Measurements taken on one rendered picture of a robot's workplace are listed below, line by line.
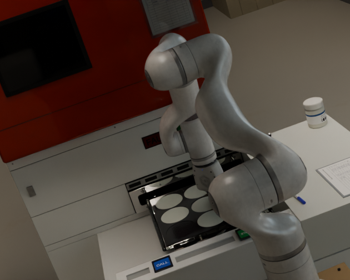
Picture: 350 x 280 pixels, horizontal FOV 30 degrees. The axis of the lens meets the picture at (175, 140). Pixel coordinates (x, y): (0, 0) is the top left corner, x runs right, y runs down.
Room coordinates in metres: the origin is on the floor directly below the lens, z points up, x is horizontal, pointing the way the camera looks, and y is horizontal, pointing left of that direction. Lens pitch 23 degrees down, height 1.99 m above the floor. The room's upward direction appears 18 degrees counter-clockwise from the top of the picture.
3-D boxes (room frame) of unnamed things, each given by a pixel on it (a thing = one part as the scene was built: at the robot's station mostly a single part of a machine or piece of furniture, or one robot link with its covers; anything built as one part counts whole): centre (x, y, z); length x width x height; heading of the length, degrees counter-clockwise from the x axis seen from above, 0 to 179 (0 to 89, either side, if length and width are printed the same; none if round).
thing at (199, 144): (1.94, -0.07, 1.17); 0.09 x 0.08 x 0.13; 91
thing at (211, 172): (1.94, -0.07, 1.03); 0.10 x 0.07 x 0.11; 46
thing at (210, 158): (1.94, -0.07, 1.09); 0.09 x 0.08 x 0.03; 46
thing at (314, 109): (2.16, -0.51, 1.01); 0.07 x 0.07 x 0.10
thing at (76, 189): (2.19, 0.18, 1.02); 0.81 x 0.03 x 0.40; 94
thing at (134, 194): (2.19, 0.00, 0.89); 0.44 x 0.02 x 0.10; 94
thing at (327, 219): (1.91, -0.42, 0.89); 0.62 x 0.35 x 0.14; 4
